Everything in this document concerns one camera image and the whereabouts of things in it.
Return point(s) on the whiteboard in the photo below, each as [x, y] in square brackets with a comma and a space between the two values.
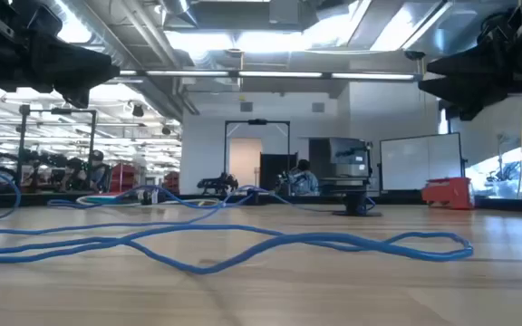
[419, 163]

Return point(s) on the red bin rack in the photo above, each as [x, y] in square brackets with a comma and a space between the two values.
[122, 176]

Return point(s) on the black camera rig frame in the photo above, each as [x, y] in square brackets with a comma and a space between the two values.
[256, 121]
[57, 111]

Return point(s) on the background black robot arm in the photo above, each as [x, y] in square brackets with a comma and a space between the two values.
[218, 183]

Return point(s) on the red box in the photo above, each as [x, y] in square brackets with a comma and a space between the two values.
[447, 192]

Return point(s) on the grey cabinet with screen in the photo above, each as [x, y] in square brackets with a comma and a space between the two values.
[349, 158]

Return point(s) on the black aluminium table frame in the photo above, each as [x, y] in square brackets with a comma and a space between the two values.
[401, 199]

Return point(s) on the black security camera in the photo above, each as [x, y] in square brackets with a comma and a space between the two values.
[414, 54]

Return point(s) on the background black robot arms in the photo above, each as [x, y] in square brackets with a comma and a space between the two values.
[39, 167]

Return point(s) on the ceiling light strip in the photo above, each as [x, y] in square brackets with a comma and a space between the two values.
[279, 74]

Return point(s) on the person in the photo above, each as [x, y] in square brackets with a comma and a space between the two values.
[97, 172]
[306, 181]

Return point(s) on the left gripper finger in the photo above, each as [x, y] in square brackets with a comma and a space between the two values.
[80, 68]
[76, 97]

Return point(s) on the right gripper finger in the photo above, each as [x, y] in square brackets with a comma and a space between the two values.
[465, 95]
[469, 63]

